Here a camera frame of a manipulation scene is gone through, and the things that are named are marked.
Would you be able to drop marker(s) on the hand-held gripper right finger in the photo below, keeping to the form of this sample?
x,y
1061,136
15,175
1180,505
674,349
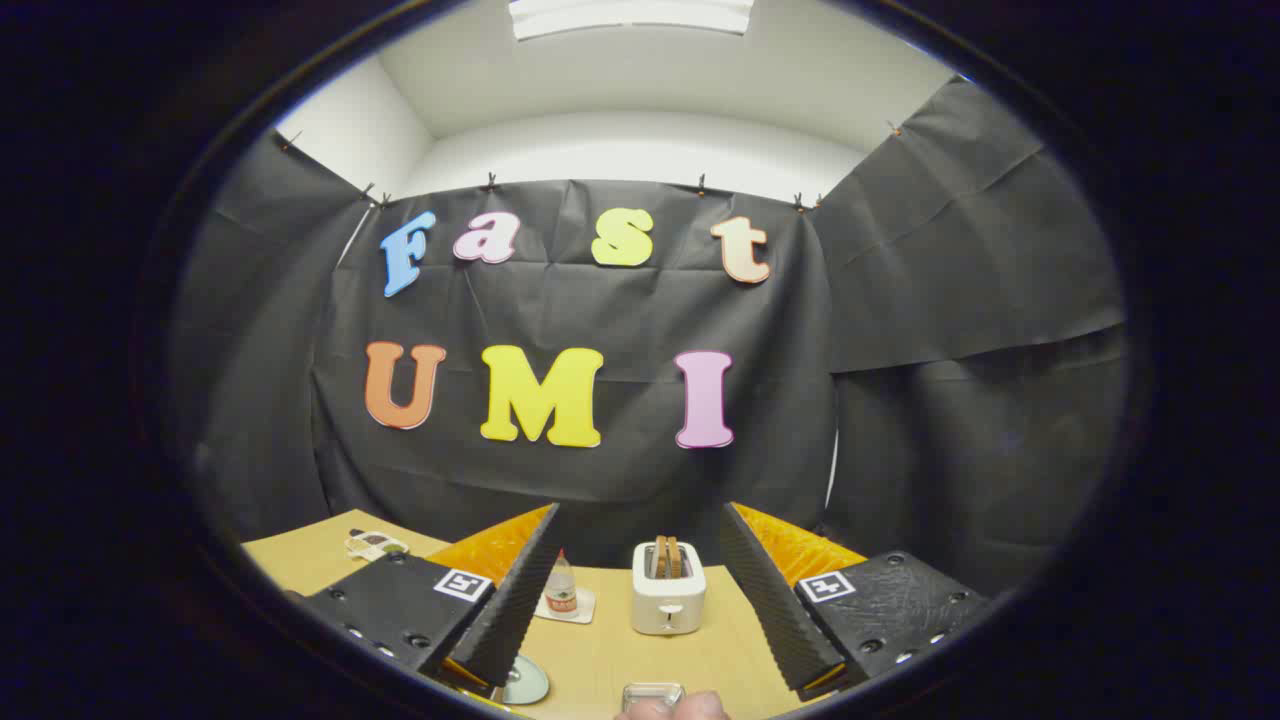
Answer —
x,y
770,600

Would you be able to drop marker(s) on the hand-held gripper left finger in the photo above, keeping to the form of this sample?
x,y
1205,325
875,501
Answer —
x,y
520,600

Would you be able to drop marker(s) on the clear water bottle red cap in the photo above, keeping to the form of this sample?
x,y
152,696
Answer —
x,y
561,590

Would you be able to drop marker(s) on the white square coaster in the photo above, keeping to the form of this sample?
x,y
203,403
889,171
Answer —
x,y
583,612

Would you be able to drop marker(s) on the pale green plate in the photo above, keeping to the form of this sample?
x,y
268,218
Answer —
x,y
528,682

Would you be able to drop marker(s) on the white toaster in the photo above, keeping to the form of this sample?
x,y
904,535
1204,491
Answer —
x,y
668,600

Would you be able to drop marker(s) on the toast bread slice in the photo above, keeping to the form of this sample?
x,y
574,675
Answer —
x,y
675,558
661,558

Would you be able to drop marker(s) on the clear plastic container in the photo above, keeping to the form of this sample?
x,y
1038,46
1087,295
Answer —
x,y
652,692

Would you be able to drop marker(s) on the white condiment tray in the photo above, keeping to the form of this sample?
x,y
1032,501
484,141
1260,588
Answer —
x,y
375,545

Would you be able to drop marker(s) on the ceiling light panel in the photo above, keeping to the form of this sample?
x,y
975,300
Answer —
x,y
630,15

